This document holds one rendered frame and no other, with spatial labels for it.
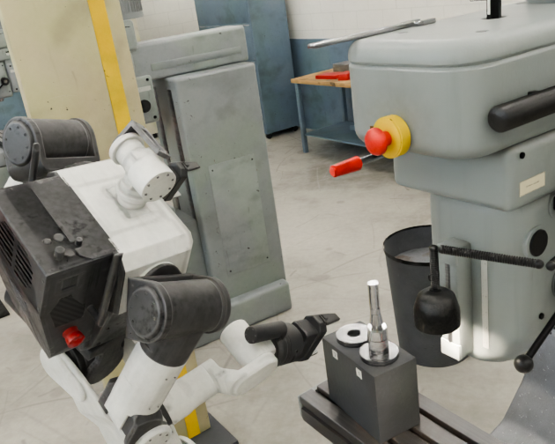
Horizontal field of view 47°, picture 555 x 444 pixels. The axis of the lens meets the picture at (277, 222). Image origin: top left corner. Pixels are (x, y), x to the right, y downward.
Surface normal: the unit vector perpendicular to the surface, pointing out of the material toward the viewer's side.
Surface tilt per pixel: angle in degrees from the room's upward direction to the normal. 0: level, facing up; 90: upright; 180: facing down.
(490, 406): 0
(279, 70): 90
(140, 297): 68
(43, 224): 34
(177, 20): 90
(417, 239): 86
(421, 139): 90
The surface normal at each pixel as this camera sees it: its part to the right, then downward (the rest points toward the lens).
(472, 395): -0.14, -0.92
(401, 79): -0.81, 0.31
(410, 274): -0.57, 0.43
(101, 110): 0.57, 0.22
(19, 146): -0.51, 0.12
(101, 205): 0.34, -0.70
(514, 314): -0.07, 0.37
